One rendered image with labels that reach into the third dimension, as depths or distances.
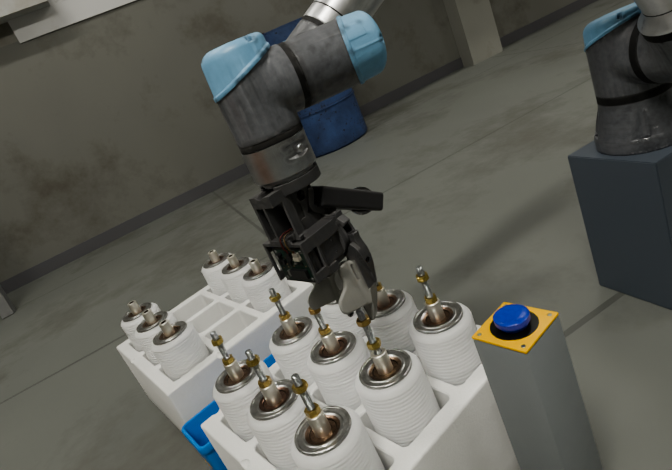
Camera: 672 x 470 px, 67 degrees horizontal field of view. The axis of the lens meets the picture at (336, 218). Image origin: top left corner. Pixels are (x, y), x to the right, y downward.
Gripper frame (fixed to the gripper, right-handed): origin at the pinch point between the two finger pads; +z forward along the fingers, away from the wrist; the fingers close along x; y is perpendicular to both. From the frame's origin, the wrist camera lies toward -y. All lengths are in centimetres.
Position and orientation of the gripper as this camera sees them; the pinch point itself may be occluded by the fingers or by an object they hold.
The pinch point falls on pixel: (361, 305)
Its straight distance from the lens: 67.4
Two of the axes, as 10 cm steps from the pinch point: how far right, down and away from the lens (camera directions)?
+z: 3.8, 8.7, 3.3
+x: 6.9, -0.3, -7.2
